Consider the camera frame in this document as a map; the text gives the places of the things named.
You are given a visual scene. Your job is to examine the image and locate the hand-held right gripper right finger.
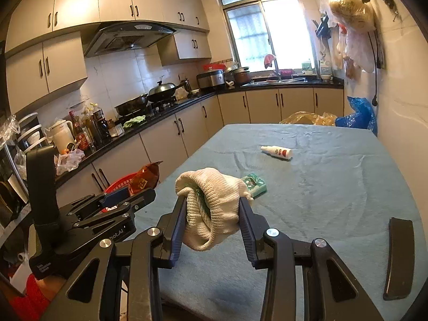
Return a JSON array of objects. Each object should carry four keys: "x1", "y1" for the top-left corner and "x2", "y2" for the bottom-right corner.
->
[{"x1": 238, "y1": 196, "x2": 385, "y2": 321}]

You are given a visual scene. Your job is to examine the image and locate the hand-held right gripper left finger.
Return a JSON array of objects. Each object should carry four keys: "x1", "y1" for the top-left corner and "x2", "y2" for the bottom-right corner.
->
[{"x1": 40, "y1": 194, "x2": 188, "y2": 321}]

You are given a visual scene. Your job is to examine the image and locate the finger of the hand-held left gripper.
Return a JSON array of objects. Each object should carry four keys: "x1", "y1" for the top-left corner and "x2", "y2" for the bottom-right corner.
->
[
  {"x1": 72, "y1": 188, "x2": 157, "y2": 230},
  {"x1": 65, "y1": 187, "x2": 130, "y2": 218}
]

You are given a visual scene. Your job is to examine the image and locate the red plastic basket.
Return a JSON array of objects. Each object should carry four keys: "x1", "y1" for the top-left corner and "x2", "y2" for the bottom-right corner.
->
[{"x1": 102, "y1": 173, "x2": 141, "y2": 215}]

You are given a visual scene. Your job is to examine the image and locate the brown snack bag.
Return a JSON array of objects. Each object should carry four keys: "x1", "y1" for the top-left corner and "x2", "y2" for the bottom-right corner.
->
[{"x1": 129, "y1": 161, "x2": 163, "y2": 196}]

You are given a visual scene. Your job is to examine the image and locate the white knit glove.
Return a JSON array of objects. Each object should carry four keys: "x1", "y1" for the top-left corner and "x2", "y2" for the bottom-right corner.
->
[{"x1": 175, "y1": 167, "x2": 255, "y2": 252}]

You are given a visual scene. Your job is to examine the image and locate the person's left forearm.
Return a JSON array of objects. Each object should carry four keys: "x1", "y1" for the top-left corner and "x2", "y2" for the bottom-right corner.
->
[{"x1": 13, "y1": 271, "x2": 71, "y2": 321}]

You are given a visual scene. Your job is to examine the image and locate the clear plastic bag with food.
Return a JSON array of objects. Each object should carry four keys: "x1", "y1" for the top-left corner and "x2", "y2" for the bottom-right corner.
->
[{"x1": 56, "y1": 149, "x2": 86, "y2": 176}]

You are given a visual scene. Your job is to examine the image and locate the white electric kettle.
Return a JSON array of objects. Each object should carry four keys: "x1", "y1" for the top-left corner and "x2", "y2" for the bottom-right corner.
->
[{"x1": 45, "y1": 120, "x2": 75, "y2": 154}]

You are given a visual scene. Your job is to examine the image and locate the dish rack with bowls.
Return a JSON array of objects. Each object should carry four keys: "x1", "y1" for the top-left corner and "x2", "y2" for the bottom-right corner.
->
[{"x1": 15, "y1": 112, "x2": 45, "y2": 152}]

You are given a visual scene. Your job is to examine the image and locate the teal plastic packet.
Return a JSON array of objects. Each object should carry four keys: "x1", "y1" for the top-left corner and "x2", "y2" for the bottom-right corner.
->
[{"x1": 240, "y1": 172, "x2": 268, "y2": 197}]

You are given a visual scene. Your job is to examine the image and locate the crumpled clear plastic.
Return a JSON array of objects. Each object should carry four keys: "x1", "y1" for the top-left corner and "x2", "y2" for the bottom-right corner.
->
[{"x1": 0, "y1": 114, "x2": 17, "y2": 144}]

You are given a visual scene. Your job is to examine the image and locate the group of condiment bottles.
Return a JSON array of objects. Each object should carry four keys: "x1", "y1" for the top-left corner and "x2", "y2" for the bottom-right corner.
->
[{"x1": 68, "y1": 102, "x2": 112, "y2": 151}]

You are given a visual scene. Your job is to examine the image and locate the green leafy vegetable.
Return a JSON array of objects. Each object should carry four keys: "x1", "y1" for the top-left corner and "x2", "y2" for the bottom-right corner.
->
[{"x1": 123, "y1": 115, "x2": 147, "y2": 129}]

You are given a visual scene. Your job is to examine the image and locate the black frying pan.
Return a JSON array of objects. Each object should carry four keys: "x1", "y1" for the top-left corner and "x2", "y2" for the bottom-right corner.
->
[{"x1": 114, "y1": 94, "x2": 148, "y2": 115}]

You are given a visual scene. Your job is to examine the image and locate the white bottle with red label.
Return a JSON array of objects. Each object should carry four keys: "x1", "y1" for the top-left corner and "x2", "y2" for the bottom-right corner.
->
[{"x1": 260, "y1": 145, "x2": 293, "y2": 160}]

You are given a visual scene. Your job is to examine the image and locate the black gas stove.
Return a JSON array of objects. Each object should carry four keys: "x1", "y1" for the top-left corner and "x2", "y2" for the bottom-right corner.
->
[{"x1": 115, "y1": 95, "x2": 179, "y2": 121}]

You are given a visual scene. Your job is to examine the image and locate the blue-grey tablecloth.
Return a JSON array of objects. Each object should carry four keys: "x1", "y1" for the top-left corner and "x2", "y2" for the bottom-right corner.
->
[{"x1": 132, "y1": 123, "x2": 422, "y2": 321}]

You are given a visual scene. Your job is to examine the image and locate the wok with lid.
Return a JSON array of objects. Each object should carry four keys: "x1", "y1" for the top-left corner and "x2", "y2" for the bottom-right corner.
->
[{"x1": 147, "y1": 76, "x2": 189, "y2": 104}]

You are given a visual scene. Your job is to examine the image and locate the yellowish plastic bag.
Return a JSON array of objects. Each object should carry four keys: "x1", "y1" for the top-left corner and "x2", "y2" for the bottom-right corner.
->
[{"x1": 279, "y1": 111, "x2": 338, "y2": 127}]

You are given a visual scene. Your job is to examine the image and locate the steel rice cooker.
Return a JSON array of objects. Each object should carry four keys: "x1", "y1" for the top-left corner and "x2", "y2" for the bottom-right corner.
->
[{"x1": 196, "y1": 70, "x2": 226, "y2": 90}]

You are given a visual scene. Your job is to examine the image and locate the beige base cabinets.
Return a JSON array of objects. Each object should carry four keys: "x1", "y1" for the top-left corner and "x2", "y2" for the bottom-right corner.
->
[{"x1": 55, "y1": 80, "x2": 345, "y2": 201}]

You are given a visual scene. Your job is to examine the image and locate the brown cooking pot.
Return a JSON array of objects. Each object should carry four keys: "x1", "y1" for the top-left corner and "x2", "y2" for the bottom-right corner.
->
[{"x1": 233, "y1": 70, "x2": 251, "y2": 86}]

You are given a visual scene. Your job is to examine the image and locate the steel pot with lid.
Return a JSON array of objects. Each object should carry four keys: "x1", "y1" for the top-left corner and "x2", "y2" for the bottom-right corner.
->
[{"x1": 223, "y1": 66, "x2": 251, "y2": 76}]

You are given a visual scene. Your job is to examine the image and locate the black range hood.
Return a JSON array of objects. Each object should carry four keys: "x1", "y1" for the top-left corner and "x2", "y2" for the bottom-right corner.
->
[{"x1": 83, "y1": 21, "x2": 178, "y2": 58}]

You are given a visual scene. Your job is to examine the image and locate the blue plastic bag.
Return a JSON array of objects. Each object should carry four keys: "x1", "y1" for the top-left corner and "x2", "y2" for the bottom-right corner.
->
[{"x1": 335, "y1": 96, "x2": 378, "y2": 136}]

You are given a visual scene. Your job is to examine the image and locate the kitchen window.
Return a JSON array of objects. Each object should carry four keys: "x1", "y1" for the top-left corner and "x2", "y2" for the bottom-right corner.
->
[{"x1": 212, "y1": 0, "x2": 318, "y2": 73}]

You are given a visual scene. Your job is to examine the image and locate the blue hanging holder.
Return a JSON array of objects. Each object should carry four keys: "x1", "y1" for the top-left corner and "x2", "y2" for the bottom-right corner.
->
[{"x1": 314, "y1": 15, "x2": 331, "y2": 39}]

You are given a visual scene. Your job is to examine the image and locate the hanging plastic bags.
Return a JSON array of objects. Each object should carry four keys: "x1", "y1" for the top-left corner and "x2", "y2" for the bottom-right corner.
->
[{"x1": 319, "y1": 0, "x2": 385, "y2": 81}]

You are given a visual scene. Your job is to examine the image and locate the beige two-door wall cabinet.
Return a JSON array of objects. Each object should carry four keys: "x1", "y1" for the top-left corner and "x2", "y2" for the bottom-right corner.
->
[
  {"x1": 5, "y1": 31, "x2": 88, "y2": 116},
  {"x1": 157, "y1": 30, "x2": 212, "y2": 67}
]

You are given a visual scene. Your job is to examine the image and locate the black cable with plug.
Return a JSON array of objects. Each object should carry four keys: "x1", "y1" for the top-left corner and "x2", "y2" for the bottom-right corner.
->
[{"x1": 368, "y1": 30, "x2": 385, "y2": 108}]

